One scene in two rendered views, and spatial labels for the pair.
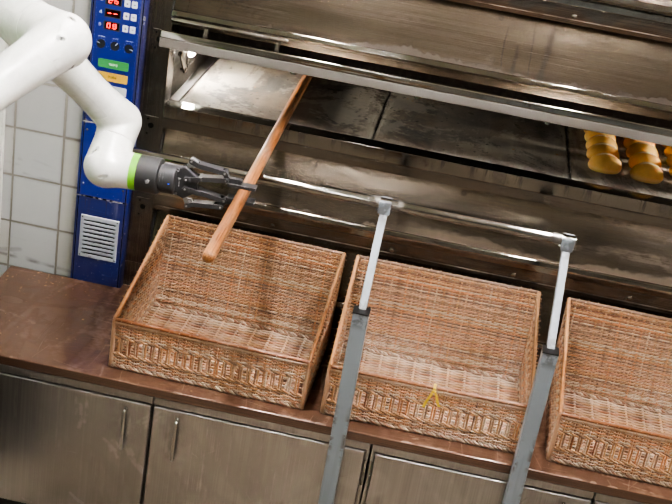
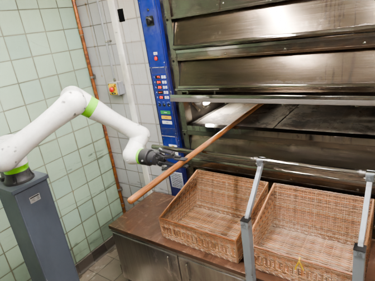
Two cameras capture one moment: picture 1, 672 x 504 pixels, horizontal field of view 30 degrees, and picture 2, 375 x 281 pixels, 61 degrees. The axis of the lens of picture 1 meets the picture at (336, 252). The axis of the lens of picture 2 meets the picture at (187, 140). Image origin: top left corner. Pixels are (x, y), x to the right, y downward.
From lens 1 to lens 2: 1.81 m
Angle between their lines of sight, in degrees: 31
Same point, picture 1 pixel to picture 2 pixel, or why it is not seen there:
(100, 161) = (125, 153)
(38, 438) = (145, 264)
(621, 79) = not seen: outside the picture
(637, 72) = not seen: outside the picture
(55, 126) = (155, 139)
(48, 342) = (146, 224)
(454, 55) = (299, 80)
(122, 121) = (136, 135)
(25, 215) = (155, 172)
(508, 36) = (327, 63)
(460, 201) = (320, 153)
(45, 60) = (57, 112)
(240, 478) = not seen: outside the picture
